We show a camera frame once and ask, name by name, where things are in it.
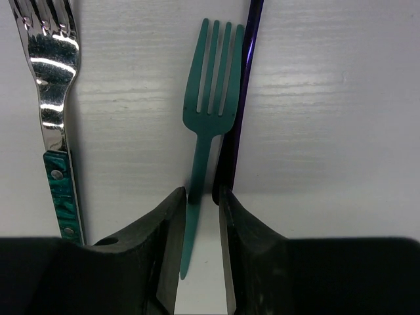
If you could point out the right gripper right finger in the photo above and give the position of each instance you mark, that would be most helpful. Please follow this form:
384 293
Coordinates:
255 261

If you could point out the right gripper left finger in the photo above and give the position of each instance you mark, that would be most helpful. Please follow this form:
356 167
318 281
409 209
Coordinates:
140 263

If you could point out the purple metallic fork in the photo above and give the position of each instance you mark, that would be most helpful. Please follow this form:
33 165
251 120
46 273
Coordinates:
226 166

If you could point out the teal plastic fork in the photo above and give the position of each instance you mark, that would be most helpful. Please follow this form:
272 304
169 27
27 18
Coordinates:
209 110

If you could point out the green handled fork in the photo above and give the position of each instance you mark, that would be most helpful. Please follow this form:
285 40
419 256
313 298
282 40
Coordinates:
50 42

